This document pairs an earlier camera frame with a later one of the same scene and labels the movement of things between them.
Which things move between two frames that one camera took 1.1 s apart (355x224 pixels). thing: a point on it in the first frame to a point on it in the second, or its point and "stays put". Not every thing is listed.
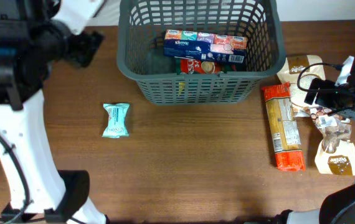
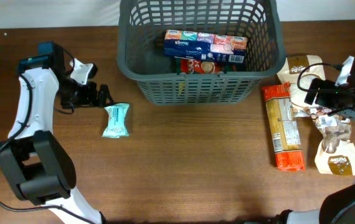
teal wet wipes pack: (116, 126) stays put
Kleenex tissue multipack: (202, 46) stays put
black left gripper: (86, 47) to (91, 98)
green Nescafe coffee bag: (191, 66) stays put
